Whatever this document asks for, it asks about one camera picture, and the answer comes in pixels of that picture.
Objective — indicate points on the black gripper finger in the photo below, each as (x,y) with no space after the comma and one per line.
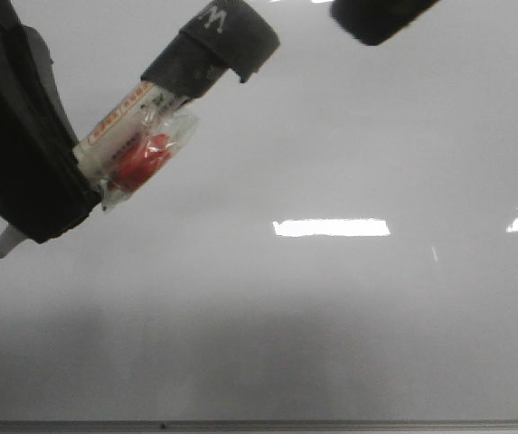
(42,192)

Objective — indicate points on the white black whiteboard marker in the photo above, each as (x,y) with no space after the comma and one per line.
(151,123)

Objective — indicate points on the aluminium whiteboard bottom frame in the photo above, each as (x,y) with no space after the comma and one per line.
(255,426)

